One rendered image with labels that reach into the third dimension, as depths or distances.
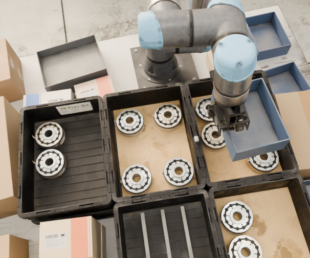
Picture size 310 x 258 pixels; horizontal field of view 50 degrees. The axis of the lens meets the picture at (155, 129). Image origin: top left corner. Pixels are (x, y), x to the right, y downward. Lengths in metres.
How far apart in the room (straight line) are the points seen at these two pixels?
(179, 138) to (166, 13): 0.63
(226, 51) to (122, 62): 1.01
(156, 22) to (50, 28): 2.17
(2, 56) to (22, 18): 1.42
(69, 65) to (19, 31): 1.36
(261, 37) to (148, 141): 0.78
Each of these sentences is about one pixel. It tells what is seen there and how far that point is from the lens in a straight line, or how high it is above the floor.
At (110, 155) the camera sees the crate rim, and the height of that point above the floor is 0.93.
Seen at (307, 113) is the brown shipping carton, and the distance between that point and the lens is 1.34.
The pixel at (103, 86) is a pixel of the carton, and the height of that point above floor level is 0.77.
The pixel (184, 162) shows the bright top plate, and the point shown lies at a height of 0.86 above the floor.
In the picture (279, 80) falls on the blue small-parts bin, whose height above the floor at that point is 0.70.
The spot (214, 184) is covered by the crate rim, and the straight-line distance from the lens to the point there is 1.08.
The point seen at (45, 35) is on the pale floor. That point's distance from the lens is 2.78.
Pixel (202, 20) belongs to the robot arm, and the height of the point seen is 1.46.
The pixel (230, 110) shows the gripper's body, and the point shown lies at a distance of 0.74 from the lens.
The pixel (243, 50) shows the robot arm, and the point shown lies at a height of 1.48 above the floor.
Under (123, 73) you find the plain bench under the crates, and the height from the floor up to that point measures 0.70.
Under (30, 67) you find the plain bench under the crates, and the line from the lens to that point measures 1.69.
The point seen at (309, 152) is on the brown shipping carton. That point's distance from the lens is 1.27.
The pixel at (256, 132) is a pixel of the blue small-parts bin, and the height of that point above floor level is 1.08.
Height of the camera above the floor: 1.96
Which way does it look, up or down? 65 degrees down
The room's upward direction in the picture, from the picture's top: 7 degrees counter-clockwise
